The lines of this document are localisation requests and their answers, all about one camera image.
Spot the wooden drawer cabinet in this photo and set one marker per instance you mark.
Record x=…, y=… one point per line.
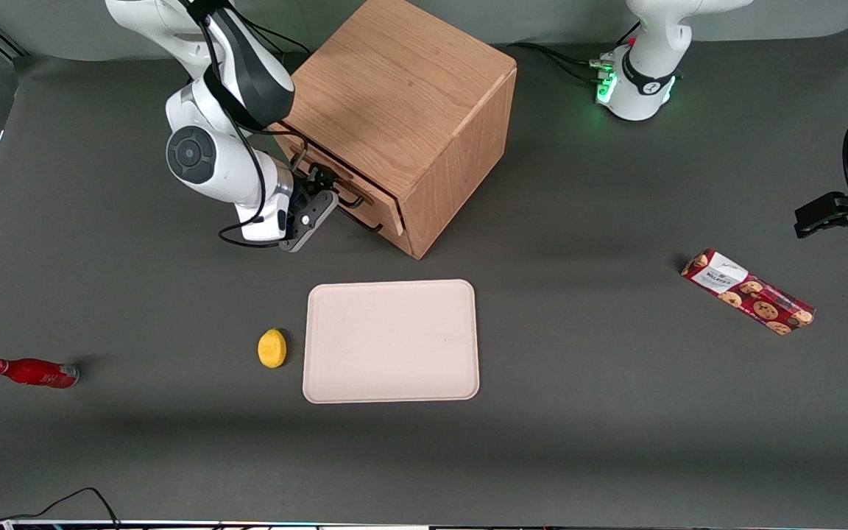
x=394, y=88

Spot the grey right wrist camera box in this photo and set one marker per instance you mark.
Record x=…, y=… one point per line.
x=310, y=221

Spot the red bottle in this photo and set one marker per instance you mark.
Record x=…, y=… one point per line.
x=34, y=372

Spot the beige rectangular tray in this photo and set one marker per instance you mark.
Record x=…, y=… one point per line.
x=391, y=342

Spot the dark grey table mat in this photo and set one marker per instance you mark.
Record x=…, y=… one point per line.
x=615, y=442

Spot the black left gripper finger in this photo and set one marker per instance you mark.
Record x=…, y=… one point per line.
x=825, y=213

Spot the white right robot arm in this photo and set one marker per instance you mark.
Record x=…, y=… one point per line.
x=192, y=154

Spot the yellow lemon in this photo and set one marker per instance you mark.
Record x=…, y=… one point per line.
x=271, y=349

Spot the red cookie box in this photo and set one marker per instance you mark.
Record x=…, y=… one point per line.
x=751, y=293

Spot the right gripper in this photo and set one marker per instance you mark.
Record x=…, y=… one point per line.
x=311, y=188

